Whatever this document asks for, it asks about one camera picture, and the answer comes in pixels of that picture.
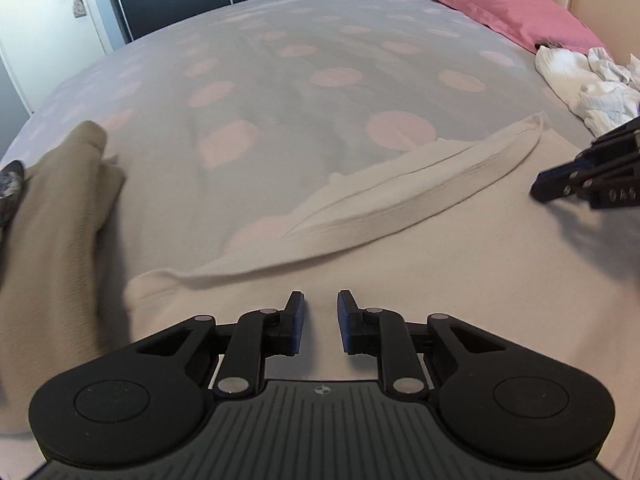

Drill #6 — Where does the pink pillow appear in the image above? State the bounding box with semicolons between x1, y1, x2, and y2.
390;0;608;56

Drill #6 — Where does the dark patterned cloth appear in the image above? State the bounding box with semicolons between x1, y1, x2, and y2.
0;160;27;233

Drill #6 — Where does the cream garment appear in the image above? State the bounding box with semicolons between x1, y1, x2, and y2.
125;110;640;480

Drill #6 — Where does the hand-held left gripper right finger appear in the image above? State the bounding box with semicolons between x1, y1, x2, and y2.
336;288;502;402

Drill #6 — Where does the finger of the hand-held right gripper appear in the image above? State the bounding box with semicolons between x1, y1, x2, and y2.
575;116;640;163
530;152;640;211

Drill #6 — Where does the tan folded garment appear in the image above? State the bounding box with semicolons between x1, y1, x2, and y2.
0;120;133;436

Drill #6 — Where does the white fluffy garment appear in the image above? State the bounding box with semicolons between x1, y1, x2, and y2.
535;46;601;111

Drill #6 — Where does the white crumpled garment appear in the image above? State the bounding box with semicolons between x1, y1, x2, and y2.
570;47;640;137

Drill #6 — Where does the white door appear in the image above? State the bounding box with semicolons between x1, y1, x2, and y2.
0;0;115;113

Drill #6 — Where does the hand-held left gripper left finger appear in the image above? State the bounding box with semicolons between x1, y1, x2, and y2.
132;290;306;402

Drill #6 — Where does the grey pink-dotted bedspread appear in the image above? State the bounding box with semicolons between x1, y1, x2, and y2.
0;0;616;271

